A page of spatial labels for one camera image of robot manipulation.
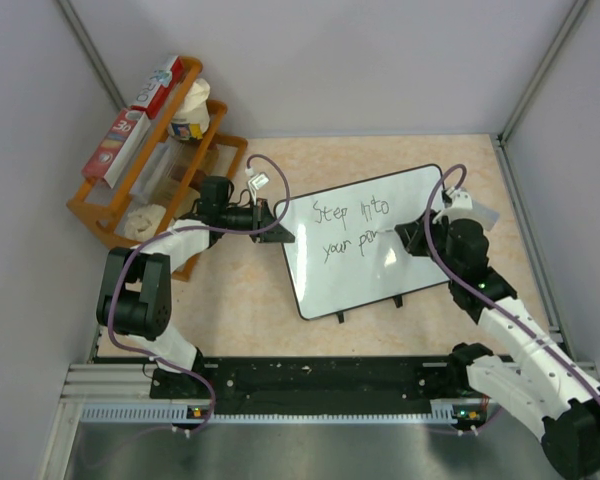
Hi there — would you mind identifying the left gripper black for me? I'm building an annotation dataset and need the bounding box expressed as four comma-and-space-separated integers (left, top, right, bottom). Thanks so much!
220, 199, 294, 244

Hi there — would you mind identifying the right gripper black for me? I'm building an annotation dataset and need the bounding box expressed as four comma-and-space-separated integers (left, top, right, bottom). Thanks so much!
397, 209, 460, 280

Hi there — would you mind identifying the white whiteboard black frame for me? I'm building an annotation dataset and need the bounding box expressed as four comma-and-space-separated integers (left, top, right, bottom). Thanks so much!
274, 164, 448, 320

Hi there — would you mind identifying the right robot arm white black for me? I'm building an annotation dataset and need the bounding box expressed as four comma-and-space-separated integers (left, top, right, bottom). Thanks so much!
394, 208, 600, 479

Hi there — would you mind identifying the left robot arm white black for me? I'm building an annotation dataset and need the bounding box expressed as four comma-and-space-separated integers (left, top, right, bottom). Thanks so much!
96, 173, 295, 397

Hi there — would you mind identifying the grey whiteboard eraser block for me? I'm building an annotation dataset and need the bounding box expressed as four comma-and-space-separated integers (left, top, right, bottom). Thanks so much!
472, 200, 500, 231

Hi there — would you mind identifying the orange wooden rack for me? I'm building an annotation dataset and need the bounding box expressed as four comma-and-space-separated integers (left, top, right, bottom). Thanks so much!
65, 55, 249, 283

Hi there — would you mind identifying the clear box of brown items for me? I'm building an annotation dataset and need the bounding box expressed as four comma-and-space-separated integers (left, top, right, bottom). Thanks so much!
130, 137, 219, 219

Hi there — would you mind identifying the red white wrap box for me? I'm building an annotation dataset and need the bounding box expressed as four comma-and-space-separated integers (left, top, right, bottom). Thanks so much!
81, 108, 150, 188

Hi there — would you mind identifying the red white foil box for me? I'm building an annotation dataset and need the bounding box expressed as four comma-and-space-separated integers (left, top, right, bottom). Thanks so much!
129, 55, 185, 119

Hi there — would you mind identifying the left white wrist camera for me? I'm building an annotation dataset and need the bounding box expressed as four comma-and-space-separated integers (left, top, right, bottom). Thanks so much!
245, 168, 270, 194

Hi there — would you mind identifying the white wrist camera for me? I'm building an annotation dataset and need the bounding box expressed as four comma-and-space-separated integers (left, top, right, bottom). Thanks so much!
245, 168, 270, 194
433, 187, 475, 224

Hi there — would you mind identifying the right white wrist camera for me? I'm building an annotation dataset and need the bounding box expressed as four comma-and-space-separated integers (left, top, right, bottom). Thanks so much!
433, 187, 475, 224

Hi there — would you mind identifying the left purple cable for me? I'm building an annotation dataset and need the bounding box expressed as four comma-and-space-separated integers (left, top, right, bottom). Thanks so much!
105, 153, 289, 434

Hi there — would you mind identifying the purple cable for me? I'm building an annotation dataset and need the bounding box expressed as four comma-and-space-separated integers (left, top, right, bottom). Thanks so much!
105, 153, 289, 434
423, 163, 600, 451

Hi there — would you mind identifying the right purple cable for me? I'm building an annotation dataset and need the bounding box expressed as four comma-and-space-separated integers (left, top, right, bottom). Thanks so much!
423, 163, 600, 451

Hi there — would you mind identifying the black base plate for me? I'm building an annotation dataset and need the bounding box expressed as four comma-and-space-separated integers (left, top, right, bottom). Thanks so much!
149, 354, 481, 416

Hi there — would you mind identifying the grey slotted cable duct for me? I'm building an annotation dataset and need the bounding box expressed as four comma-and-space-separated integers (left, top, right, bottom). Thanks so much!
80, 403, 486, 426

